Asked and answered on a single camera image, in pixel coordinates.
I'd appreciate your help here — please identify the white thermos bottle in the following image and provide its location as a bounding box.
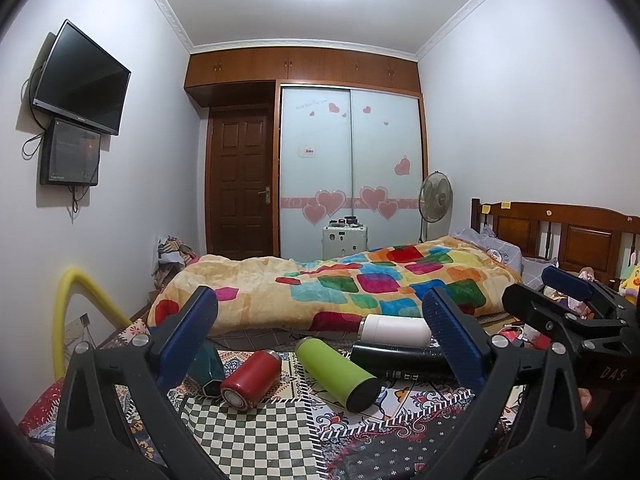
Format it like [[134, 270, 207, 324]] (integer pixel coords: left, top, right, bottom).
[[358, 314, 432, 348]]

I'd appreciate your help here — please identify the wooden headboard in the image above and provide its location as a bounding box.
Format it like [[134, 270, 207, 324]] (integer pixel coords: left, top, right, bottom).
[[471, 198, 639, 284]]

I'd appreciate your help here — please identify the wall mounted black television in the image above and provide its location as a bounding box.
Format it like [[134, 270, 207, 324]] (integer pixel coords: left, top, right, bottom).
[[32, 20, 131, 136]]

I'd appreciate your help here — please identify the red thermos bottle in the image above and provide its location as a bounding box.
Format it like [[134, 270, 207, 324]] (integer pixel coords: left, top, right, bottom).
[[220, 350, 281, 412]]

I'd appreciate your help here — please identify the black thermos bottle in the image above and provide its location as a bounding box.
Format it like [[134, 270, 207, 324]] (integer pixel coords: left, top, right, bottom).
[[349, 341, 456, 382]]

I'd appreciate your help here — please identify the grey pillow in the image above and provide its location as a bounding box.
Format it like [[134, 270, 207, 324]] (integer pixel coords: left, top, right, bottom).
[[454, 228, 559, 292]]

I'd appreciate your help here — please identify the colourful patchwork quilt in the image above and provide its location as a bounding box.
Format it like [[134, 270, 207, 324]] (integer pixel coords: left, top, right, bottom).
[[148, 236, 522, 336]]

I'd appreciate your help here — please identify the yellow foam tube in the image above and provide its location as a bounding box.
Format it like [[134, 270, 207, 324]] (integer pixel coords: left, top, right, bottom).
[[52, 266, 134, 380]]

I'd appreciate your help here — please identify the teal faceted cup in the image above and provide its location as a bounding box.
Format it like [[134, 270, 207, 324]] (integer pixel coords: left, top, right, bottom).
[[186, 342, 226, 399]]

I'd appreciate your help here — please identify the standing electric fan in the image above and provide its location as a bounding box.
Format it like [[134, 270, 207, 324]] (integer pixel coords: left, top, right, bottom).
[[418, 171, 454, 242]]

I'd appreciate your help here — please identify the yellow plush toy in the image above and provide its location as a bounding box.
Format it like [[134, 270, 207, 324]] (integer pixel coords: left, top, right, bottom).
[[618, 250, 640, 306]]

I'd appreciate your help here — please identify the green thermos bottle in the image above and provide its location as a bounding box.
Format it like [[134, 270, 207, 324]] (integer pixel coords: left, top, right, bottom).
[[295, 337, 382, 413]]

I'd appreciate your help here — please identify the pile of clothes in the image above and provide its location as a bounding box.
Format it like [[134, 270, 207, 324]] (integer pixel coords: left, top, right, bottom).
[[152, 235, 198, 290]]

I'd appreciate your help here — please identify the brown wooden door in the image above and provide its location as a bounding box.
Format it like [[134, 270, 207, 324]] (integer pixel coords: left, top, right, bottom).
[[204, 106, 273, 260]]

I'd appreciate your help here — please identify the patterned checkered bed sheet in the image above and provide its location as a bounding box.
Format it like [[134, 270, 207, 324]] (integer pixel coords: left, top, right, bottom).
[[18, 316, 532, 480]]

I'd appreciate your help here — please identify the black wall screen box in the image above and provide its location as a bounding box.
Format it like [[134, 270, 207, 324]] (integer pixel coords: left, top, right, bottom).
[[39, 119, 101, 188]]

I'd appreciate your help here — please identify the wall power socket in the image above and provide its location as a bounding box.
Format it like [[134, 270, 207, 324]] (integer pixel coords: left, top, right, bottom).
[[63, 313, 94, 356]]

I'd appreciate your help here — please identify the sliding wardrobe with hearts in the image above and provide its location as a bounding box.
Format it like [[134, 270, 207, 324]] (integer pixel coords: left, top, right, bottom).
[[184, 47, 426, 261]]

